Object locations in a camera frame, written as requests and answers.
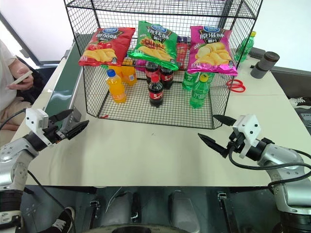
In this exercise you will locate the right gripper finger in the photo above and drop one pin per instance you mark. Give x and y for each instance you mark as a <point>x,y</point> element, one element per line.
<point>215,145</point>
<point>224,119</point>

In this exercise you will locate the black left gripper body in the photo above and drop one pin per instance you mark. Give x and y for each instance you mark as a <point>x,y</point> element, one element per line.
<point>52,134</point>

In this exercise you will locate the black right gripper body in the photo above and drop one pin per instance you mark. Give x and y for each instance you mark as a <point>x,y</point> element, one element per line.
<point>236,143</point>

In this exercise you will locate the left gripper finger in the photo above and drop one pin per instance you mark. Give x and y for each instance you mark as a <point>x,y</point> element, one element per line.
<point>75,131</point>
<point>60,116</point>

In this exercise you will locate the white smartphone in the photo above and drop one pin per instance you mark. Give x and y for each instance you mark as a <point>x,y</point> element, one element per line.
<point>21,77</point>

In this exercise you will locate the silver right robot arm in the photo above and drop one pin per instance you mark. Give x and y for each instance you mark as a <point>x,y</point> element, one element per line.
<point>281,157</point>

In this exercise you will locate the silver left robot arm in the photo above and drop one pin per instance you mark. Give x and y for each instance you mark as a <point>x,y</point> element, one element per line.
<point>14,155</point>

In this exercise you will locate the green conveyor belt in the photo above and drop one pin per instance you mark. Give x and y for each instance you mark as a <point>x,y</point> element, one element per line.
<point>62,82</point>

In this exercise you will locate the person's bare hand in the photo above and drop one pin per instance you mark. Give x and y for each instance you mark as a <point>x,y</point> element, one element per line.
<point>23,81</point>

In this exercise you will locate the red loop scissors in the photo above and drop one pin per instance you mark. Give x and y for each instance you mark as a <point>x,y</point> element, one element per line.
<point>236,88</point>

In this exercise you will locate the green soda bottle yellow cap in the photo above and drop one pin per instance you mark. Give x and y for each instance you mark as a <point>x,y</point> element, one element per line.
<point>199,94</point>
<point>244,49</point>

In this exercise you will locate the orange soda bottle blue cap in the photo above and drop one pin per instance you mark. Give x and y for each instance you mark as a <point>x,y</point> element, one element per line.
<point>116,88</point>

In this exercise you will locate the magenta potato chips bag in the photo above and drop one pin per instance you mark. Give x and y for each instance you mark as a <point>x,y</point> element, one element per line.
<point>212,53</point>

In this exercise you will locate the grey and black cylinder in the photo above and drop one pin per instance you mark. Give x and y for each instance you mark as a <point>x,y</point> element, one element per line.
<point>264,63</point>

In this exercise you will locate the cola bottle red label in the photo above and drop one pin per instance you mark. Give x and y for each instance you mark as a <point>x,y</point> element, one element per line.
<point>150,71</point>
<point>167,78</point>

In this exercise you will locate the seated person white shirt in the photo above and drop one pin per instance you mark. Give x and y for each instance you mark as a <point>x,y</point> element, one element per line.
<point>5,72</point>

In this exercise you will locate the black case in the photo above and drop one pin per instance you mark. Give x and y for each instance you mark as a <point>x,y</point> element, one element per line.
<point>305,119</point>

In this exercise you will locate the cola bottle red cap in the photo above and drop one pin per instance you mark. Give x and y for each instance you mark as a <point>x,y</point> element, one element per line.
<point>155,93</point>

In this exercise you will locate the white ribbed plastic part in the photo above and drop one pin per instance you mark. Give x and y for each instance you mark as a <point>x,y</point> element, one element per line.
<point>298,100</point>

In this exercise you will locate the red shopping basket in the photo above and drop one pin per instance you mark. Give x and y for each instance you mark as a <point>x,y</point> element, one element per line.
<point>181,52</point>

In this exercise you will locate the red potato chips bag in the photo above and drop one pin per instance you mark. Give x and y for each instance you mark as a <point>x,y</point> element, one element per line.
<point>107,48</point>

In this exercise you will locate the black and white sneaker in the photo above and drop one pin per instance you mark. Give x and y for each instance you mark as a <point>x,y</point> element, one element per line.
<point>63,219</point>

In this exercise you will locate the magenta snack pack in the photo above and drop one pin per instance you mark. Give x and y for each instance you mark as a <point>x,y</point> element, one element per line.
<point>140,65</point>

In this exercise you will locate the green potato chips bag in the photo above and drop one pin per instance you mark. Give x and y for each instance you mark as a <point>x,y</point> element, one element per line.
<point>155,43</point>

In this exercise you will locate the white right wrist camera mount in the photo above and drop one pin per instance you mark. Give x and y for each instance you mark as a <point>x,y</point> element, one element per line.
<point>249,129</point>

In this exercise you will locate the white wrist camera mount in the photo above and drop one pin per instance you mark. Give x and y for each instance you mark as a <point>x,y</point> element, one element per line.
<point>35,121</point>
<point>249,129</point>

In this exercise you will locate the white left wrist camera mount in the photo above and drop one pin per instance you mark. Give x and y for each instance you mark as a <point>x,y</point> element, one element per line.
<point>35,121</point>

